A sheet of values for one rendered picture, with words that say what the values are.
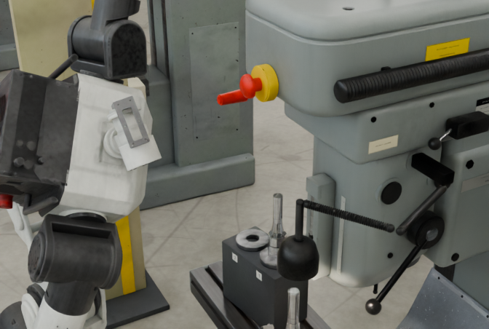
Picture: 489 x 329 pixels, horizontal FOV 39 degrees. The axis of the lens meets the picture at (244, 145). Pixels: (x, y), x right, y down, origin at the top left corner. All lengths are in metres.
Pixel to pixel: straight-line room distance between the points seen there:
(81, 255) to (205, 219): 2.77
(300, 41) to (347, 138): 0.20
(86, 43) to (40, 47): 1.38
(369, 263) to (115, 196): 0.49
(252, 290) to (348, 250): 0.59
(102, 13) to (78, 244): 0.45
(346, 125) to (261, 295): 0.79
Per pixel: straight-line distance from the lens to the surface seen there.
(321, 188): 1.24
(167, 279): 3.57
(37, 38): 2.78
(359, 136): 1.11
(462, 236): 1.40
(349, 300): 3.45
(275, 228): 1.73
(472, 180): 1.34
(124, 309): 3.37
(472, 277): 1.78
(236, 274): 1.88
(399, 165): 1.22
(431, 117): 1.19
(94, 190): 1.30
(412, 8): 1.08
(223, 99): 1.19
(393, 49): 1.07
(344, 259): 1.31
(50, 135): 1.29
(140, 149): 1.22
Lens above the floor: 2.17
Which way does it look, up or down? 27 degrees down
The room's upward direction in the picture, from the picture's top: 1 degrees counter-clockwise
